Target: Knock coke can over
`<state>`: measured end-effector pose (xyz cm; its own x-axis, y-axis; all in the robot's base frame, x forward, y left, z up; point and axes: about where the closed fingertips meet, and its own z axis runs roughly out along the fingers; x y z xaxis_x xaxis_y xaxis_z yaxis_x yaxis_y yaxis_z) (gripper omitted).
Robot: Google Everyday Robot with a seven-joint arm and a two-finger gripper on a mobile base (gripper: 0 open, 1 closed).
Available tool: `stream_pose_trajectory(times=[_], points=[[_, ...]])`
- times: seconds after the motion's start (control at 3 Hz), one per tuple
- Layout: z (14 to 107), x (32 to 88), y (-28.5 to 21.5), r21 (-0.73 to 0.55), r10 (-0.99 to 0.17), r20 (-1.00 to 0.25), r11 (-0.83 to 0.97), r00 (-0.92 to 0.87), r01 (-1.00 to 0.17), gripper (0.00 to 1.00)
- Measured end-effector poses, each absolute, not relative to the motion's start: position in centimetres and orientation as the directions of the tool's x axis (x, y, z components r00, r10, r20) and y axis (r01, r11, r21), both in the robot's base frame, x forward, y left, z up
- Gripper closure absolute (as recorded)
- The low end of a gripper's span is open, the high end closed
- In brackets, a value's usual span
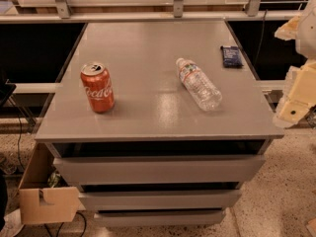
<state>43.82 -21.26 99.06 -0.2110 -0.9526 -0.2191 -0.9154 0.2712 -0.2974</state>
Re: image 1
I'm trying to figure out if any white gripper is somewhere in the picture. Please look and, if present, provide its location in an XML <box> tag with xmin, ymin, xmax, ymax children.
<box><xmin>273</xmin><ymin>0</ymin><xmax>316</xmax><ymax>128</ymax></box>

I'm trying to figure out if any red Coca-Cola can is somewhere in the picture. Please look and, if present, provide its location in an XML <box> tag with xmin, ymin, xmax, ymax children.
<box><xmin>80</xmin><ymin>62</ymin><xmax>115</xmax><ymax>113</ymax></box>

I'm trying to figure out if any dark blue snack packet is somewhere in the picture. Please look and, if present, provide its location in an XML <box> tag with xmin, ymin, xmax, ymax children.
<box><xmin>220</xmin><ymin>45</ymin><xmax>243</xmax><ymax>68</ymax></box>

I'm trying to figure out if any clear plastic water bottle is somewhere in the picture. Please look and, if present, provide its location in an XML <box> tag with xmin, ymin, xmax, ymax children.
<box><xmin>176</xmin><ymin>58</ymin><xmax>222</xmax><ymax>112</ymax></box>

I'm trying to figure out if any grey drawer cabinet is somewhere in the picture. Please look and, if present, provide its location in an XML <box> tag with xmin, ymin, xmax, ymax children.
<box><xmin>36</xmin><ymin>21</ymin><xmax>282</xmax><ymax>214</ymax></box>

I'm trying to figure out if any grey top drawer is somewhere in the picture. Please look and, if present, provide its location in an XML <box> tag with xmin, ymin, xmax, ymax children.
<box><xmin>53</xmin><ymin>155</ymin><xmax>265</xmax><ymax>185</ymax></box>

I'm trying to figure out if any grey drawer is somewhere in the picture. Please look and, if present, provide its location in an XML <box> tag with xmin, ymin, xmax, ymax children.
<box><xmin>53</xmin><ymin>155</ymin><xmax>265</xmax><ymax>185</ymax></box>
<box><xmin>94</xmin><ymin>210</ymin><xmax>225</xmax><ymax>227</ymax></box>
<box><xmin>79</xmin><ymin>190</ymin><xmax>241</xmax><ymax>210</ymax></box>

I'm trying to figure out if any grey bottom drawer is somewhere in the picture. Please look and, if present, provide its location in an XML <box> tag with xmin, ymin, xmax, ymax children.
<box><xmin>94</xmin><ymin>210</ymin><xmax>225</xmax><ymax>227</ymax></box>

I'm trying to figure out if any grey middle drawer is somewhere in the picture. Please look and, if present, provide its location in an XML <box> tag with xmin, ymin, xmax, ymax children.
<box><xmin>79</xmin><ymin>190</ymin><xmax>241</xmax><ymax>210</ymax></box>

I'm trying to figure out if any brown cardboard box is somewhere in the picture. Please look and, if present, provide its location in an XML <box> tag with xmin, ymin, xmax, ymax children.
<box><xmin>19</xmin><ymin>143</ymin><xmax>80</xmax><ymax>225</ymax></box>

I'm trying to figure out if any black monitor corner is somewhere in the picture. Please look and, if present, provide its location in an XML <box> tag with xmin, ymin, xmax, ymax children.
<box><xmin>0</xmin><ymin>80</ymin><xmax>16</xmax><ymax>107</ymax></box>

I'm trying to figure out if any black floor cable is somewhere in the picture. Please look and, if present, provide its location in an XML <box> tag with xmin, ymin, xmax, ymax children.
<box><xmin>43</xmin><ymin>210</ymin><xmax>88</xmax><ymax>237</ymax></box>

